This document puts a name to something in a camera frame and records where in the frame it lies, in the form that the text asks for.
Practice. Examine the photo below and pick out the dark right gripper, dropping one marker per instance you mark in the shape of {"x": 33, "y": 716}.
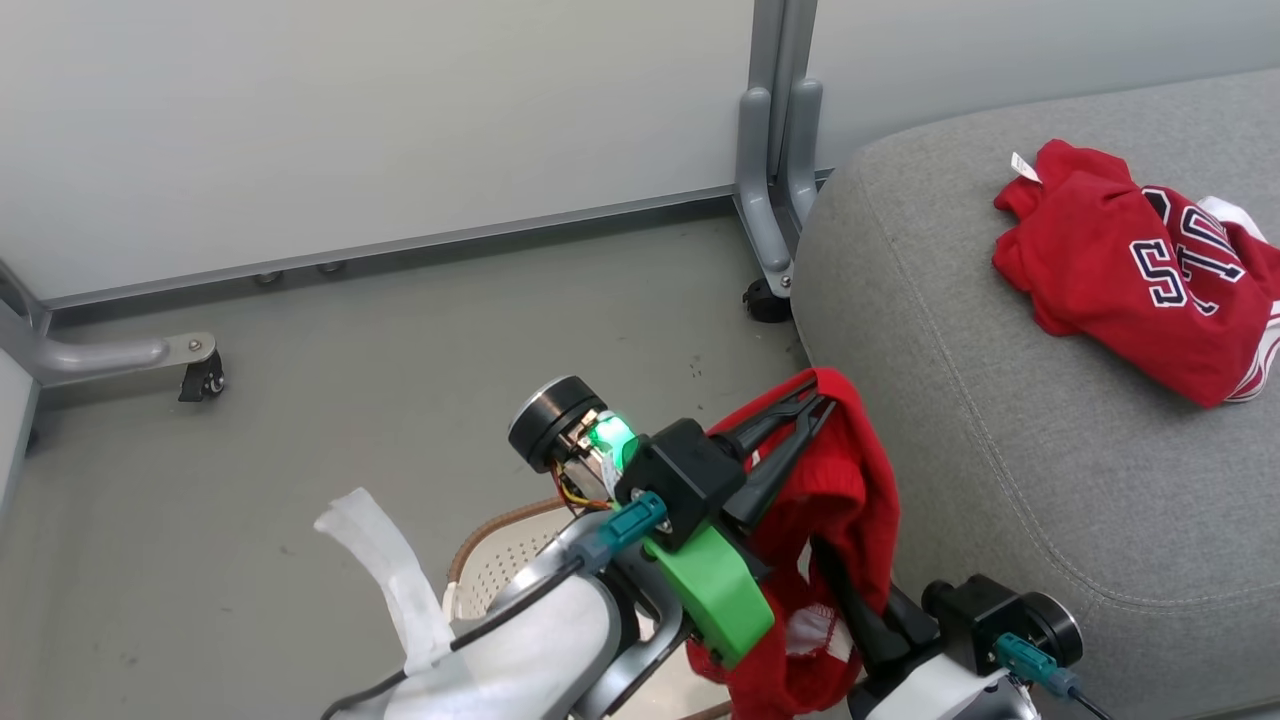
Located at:
{"x": 908, "y": 628}

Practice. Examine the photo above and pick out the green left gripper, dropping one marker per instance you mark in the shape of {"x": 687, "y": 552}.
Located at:
{"x": 715, "y": 595}

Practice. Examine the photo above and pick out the red knit sweater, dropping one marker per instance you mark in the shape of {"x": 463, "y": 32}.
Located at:
{"x": 850, "y": 480}

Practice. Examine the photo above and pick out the red white sports jersey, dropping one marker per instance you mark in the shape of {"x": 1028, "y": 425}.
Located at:
{"x": 1100, "y": 270}

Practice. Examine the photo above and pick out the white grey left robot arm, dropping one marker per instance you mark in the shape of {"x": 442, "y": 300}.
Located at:
{"x": 540, "y": 640}

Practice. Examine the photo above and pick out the grey fabric sofa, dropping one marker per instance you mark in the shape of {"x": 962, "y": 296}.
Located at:
{"x": 1000, "y": 450}

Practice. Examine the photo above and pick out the black caster wheel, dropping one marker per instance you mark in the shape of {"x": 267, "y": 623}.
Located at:
{"x": 765, "y": 302}
{"x": 205, "y": 380}

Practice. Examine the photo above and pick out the beige perforated laundry basket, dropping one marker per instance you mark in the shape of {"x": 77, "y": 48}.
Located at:
{"x": 500, "y": 570}

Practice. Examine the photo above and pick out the white fabric strip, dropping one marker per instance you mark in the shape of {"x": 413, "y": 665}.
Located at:
{"x": 390, "y": 570}

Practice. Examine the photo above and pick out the grey metal partition foot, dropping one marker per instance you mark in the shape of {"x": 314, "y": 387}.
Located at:
{"x": 100, "y": 353}

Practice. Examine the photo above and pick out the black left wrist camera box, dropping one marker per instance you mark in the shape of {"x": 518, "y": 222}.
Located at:
{"x": 685, "y": 475}

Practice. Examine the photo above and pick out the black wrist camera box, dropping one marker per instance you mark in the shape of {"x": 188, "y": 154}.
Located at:
{"x": 685, "y": 475}
{"x": 975, "y": 610}

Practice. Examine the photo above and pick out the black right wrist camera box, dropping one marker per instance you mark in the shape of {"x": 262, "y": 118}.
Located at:
{"x": 975, "y": 610}

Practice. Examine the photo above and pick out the grey partition bottom rail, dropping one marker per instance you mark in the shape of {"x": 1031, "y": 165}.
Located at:
{"x": 400, "y": 245}

